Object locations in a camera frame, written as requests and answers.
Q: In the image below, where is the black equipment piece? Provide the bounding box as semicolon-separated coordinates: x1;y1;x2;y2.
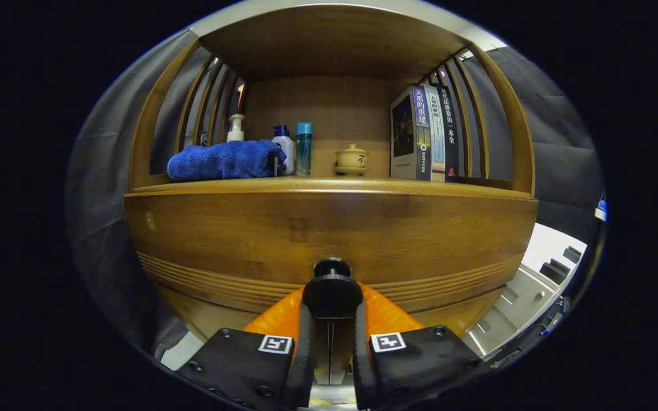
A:
537;297;571;337

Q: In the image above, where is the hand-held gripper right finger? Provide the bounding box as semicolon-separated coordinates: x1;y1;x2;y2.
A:
354;284;492;410

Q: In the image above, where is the wooden cabinet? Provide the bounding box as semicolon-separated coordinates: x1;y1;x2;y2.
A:
123;3;539;386

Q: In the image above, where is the wooden drawer with black knob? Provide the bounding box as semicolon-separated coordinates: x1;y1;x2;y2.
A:
123;190;539;320

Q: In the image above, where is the beige lidded teacup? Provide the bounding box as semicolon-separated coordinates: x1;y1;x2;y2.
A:
334;143;371;176

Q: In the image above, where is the wooden countertop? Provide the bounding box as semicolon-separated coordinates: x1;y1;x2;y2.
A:
132;174;535;199

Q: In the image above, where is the grey book with blue spine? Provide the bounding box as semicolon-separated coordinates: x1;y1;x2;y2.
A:
390;84;432;182

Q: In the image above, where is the white pump bottle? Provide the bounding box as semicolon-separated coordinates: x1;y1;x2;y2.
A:
226;114;245;143

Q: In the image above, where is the white bottle with blue cap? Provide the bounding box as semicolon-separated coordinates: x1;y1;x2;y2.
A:
272;125;295;176

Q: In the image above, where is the blue towel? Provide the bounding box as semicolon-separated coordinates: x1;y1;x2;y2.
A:
167;140;287;183

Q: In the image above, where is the book with black spine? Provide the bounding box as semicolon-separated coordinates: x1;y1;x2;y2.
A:
435;83;460;183

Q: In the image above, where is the teal cylindrical bottle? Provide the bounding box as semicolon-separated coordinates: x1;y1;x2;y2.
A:
296;122;313;176

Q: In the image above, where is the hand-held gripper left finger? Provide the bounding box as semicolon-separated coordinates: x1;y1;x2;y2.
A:
178;285;315;410

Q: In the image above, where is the book with pale spine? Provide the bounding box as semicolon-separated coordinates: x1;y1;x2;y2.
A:
423;84;447;183

